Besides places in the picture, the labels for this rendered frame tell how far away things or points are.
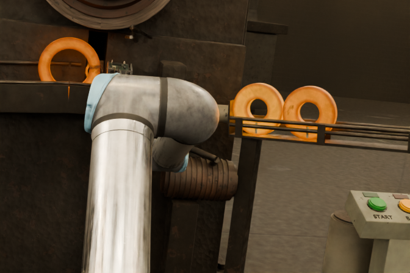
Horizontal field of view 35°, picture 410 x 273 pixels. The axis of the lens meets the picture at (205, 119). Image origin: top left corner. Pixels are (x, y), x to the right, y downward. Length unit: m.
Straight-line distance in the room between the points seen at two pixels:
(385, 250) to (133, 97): 0.67
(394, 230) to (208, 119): 0.49
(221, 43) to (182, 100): 0.94
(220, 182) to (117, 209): 0.89
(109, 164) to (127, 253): 0.17
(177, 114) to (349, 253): 0.63
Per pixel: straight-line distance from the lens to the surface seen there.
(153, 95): 1.22
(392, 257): 1.54
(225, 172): 1.96
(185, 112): 1.23
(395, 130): 1.84
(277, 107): 1.92
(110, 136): 1.17
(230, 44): 2.16
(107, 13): 1.98
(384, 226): 1.49
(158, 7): 2.01
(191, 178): 1.93
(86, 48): 2.02
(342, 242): 1.65
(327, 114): 1.89
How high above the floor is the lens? 0.99
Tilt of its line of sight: 10 degrees down
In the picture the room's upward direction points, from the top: 7 degrees clockwise
